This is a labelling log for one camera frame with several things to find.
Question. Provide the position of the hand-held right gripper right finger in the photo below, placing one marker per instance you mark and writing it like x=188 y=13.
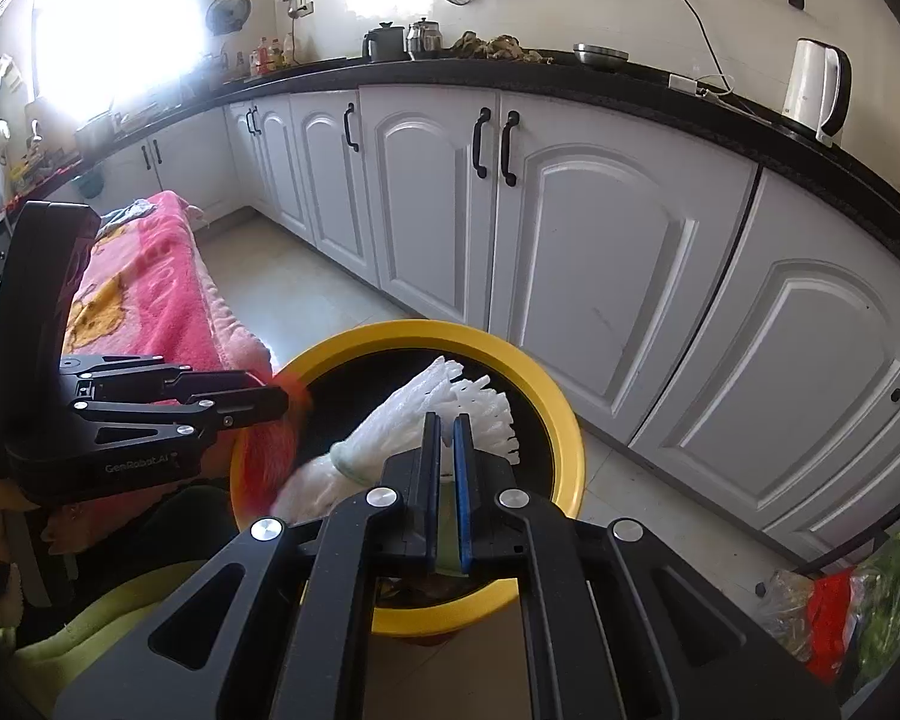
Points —
x=463 y=510

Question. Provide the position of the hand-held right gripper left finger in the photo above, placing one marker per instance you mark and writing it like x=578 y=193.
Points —
x=429 y=495

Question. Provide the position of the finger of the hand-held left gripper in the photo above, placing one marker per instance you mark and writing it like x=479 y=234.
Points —
x=255 y=405
x=217 y=380

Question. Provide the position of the red foam net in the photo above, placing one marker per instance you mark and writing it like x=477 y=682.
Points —
x=266 y=457

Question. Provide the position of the white foam net bundle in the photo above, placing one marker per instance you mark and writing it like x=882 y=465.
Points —
x=397 y=412

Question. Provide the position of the yellow rimmed bin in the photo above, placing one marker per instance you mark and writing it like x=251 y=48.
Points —
x=420 y=337

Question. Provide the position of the pink printed blanket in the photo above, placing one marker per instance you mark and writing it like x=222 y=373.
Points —
x=157 y=277

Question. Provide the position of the blue hanging basket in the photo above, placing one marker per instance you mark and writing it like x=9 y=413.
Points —
x=90 y=186

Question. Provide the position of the steel stockpot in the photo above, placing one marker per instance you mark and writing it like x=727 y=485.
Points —
x=95 y=133

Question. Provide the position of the person's yellow green clothing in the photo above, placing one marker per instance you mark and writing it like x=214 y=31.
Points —
x=105 y=622

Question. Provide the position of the bright window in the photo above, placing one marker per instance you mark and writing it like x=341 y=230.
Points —
x=112 y=22

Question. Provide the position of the white lower cabinets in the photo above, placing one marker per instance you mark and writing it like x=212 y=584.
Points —
x=607 y=240

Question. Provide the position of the group of condiment bottles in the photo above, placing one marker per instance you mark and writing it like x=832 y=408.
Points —
x=274 y=56

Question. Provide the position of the black jug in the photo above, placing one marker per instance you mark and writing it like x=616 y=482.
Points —
x=384 y=43

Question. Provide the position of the red plastic bag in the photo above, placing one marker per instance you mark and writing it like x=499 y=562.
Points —
x=829 y=615

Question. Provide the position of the steel lidded pot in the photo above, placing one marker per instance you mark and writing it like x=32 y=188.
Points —
x=425 y=39

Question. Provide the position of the crumpled brown rag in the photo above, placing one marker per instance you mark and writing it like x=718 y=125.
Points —
x=495 y=47

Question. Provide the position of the green vegetable bag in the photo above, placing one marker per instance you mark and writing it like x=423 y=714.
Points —
x=892 y=600

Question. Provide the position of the black kitchen countertop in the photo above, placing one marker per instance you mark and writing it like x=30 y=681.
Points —
x=645 y=86

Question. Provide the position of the steel bowl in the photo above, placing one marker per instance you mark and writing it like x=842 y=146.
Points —
x=600 y=56

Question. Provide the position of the white charger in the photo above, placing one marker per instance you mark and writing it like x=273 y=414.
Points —
x=686 y=82

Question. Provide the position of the white electric kettle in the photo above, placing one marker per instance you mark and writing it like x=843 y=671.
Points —
x=810 y=82

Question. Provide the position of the small wall fan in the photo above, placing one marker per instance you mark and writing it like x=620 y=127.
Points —
x=229 y=13

